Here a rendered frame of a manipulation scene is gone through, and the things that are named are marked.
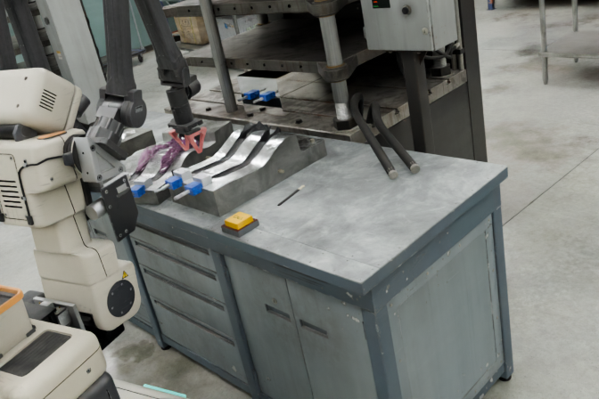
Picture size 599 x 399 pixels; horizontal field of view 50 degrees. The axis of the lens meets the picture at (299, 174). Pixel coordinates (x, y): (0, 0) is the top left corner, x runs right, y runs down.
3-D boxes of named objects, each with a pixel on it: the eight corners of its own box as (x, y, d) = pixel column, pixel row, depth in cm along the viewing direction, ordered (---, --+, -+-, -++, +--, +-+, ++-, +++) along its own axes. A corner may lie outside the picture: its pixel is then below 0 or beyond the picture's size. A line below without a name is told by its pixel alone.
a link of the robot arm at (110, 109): (92, 121, 159) (110, 124, 157) (108, 87, 163) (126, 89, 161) (110, 139, 167) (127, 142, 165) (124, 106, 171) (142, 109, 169)
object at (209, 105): (352, 149, 249) (349, 132, 246) (167, 118, 340) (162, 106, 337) (467, 81, 299) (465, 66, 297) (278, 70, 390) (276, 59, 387)
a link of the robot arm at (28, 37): (-17, -26, 181) (8, -30, 176) (0, -29, 185) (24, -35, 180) (36, 117, 198) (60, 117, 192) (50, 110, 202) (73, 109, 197)
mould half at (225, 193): (219, 216, 198) (209, 177, 193) (172, 201, 216) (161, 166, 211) (327, 155, 228) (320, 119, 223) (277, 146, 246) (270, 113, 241)
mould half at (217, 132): (159, 205, 216) (150, 175, 212) (103, 201, 229) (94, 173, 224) (237, 146, 255) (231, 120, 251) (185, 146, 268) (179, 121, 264)
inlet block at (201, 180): (181, 207, 194) (176, 191, 192) (172, 205, 198) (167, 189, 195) (214, 190, 202) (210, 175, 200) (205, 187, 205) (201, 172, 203)
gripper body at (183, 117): (184, 121, 199) (178, 99, 196) (204, 125, 192) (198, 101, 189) (168, 129, 195) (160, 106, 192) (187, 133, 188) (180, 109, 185)
